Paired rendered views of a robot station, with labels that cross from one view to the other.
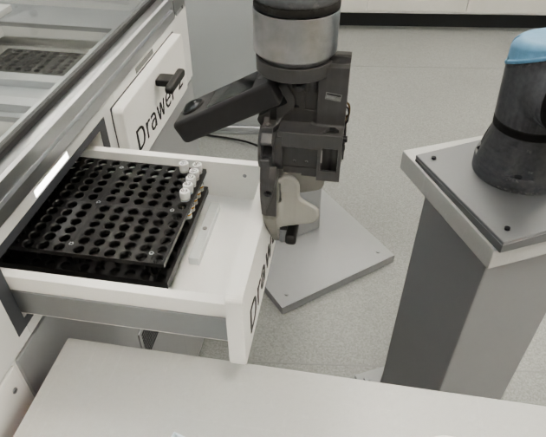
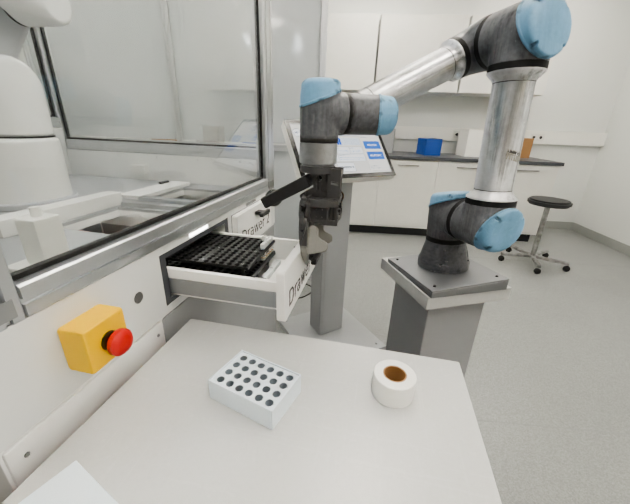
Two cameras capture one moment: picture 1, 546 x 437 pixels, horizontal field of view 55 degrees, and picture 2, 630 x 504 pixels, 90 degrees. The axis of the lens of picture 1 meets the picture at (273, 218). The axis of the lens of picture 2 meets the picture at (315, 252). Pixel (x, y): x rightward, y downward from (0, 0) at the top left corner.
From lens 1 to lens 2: 0.24 m
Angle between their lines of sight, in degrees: 19
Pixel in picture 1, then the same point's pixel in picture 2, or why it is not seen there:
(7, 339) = (161, 303)
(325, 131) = (330, 200)
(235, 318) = (280, 286)
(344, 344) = not seen: hidden behind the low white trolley
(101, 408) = (203, 347)
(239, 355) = (282, 313)
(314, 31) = (324, 149)
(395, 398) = (367, 352)
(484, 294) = (429, 335)
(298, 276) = not seen: hidden behind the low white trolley
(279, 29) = (309, 148)
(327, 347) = not seen: hidden behind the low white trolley
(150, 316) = (237, 292)
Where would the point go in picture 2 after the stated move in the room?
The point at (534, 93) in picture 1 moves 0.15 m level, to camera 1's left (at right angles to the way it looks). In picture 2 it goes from (442, 217) to (388, 214)
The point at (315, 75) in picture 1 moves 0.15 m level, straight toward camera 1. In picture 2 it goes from (325, 171) to (315, 184)
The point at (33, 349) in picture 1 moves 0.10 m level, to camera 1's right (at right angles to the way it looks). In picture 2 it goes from (172, 318) to (217, 321)
